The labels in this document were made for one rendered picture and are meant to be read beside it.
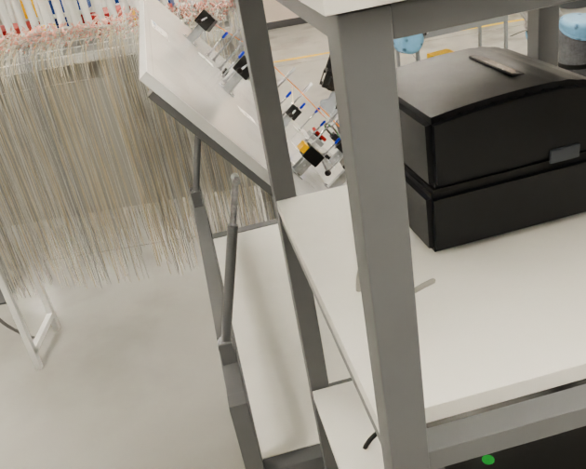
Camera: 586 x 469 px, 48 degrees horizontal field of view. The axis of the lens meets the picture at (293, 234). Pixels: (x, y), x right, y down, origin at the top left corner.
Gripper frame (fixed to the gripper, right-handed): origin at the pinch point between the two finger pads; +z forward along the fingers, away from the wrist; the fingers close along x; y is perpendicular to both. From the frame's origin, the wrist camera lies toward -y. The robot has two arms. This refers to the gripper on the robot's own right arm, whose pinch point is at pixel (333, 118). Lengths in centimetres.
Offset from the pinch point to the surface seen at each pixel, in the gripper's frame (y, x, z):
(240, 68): 34, 55, -11
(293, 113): 16.5, 31.0, -2.2
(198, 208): 32, -6, 42
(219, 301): 23, 52, 46
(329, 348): -9, 52, 52
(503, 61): 3, 119, -28
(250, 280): 11, 10, 56
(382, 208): 25, 162, -15
